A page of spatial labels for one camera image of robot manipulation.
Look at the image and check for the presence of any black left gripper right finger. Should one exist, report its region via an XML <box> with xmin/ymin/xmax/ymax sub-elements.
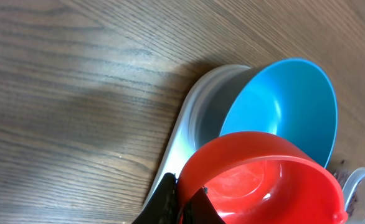
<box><xmin>181</xmin><ymin>187</ymin><xmax>225</xmax><ymax>224</ymax></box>

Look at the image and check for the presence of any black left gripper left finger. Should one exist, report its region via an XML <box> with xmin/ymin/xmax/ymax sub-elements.
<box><xmin>132</xmin><ymin>173</ymin><xmax>178</xmax><ymax>224</ymax></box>

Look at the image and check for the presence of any red scoop with blue handle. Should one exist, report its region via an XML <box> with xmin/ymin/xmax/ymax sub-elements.
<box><xmin>177</xmin><ymin>131</ymin><xmax>348</xmax><ymax>224</ymax></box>

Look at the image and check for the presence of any white digital kitchen scale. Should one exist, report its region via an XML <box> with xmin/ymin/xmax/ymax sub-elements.
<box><xmin>143</xmin><ymin>65</ymin><xmax>256</xmax><ymax>207</ymax></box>

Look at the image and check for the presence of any blue plastic bowl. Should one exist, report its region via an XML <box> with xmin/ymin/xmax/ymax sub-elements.
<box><xmin>196</xmin><ymin>57</ymin><xmax>339</xmax><ymax>169</ymax></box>

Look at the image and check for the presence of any clear plastic food container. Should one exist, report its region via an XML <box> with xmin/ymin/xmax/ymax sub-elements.
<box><xmin>333</xmin><ymin>167</ymin><xmax>365</xmax><ymax>224</ymax></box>

